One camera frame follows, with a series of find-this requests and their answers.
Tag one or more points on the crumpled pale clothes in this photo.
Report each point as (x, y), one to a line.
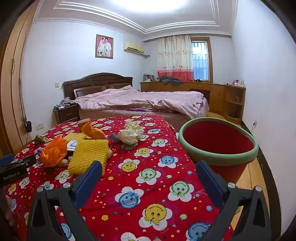
(66, 102)

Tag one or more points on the white and pink jars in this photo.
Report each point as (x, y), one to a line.
(238, 83)

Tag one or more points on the row of books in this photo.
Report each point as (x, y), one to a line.
(149, 78)

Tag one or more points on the small yellow foam fruit net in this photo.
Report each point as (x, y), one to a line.
(74, 136)

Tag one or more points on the large yellow foam fruit net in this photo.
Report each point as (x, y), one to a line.
(90, 150)

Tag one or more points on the cream and red curtain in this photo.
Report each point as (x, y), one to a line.
(173, 55)

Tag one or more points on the orange plastic bag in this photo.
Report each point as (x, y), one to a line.
(54, 151)

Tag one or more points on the white blue card box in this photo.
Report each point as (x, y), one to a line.
(72, 144)

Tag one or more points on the dark wooden nightstand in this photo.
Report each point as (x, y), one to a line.
(69, 114)

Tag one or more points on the brown cardboard box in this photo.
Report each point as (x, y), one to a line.
(83, 122)

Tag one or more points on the white tissue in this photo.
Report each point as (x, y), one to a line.
(130, 135)

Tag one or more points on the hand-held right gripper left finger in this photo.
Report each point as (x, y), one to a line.
(89, 179)

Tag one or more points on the dark wooden bed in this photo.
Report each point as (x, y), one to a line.
(104, 81)

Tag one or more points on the barred window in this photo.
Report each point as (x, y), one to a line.
(200, 60)

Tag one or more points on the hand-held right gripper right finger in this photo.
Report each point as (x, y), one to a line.
(209, 180)

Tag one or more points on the black charger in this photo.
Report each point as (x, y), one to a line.
(28, 126)

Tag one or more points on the white socket with plug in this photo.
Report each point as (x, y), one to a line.
(255, 124)

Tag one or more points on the red bin with green rim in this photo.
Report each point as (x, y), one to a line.
(215, 141)

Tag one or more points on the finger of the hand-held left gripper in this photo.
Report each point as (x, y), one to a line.
(24, 160)
(7, 159)

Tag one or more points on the peanut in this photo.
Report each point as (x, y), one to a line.
(110, 153)
(63, 163)

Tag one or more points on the person's left hand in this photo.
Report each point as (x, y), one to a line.
(9, 212)

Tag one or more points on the white wall socket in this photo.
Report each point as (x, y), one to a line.
(39, 126)

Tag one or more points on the green wrapper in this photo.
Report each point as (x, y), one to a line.
(40, 138)

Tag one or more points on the wooden corner shelf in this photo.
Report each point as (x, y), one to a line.
(233, 92)

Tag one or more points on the long wooden desk cabinet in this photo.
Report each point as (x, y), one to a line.
(201, 87)

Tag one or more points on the wooden wardrobe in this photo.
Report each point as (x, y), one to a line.
(13, 81)

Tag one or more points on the pink quilt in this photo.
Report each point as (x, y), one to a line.
(138, 97)

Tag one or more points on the framed wall photo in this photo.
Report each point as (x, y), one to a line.
(104, 46)

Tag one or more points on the grey crumpled clothes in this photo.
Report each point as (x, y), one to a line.
(171, 80)

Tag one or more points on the ceiling light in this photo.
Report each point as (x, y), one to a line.
(150, 3)

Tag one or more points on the wall air conditioner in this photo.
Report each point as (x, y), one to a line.
(133, 48)

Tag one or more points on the orange peel piece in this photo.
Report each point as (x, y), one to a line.
(86, 128)
(98, 134)

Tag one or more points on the clear glass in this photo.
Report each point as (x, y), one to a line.
(237, 99)

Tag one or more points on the red smiley flower blanket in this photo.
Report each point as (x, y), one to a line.
(143, 162)

